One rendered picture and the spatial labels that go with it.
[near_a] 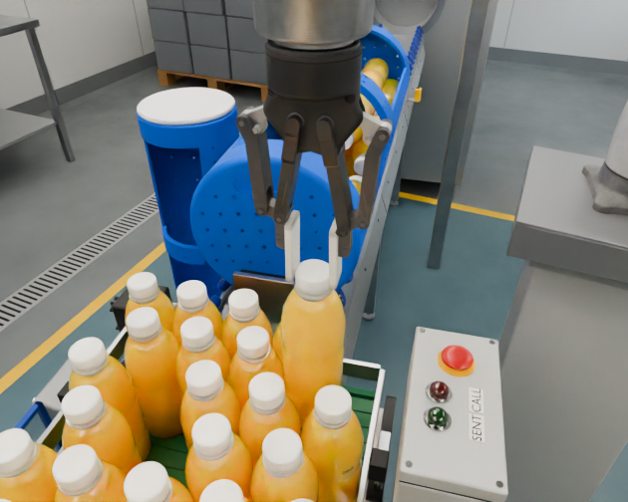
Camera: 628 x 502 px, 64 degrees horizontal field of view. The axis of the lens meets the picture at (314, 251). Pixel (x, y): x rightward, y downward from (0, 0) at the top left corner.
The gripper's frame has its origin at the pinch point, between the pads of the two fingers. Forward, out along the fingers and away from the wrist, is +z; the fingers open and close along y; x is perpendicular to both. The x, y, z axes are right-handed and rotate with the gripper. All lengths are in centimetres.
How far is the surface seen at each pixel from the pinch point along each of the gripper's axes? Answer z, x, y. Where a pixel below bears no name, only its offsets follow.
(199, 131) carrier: 25, -78, 52
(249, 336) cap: 14.2, -0.1, 8.0
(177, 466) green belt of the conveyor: 35.4, 6.8, 17.8
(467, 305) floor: 125, -141, -36
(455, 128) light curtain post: 52, -165, -19
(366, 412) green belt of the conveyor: 35.5, -8.2, -6.1
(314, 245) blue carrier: 16.2, -22.7, 5.6
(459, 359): 14.3, -2.5, -16.5
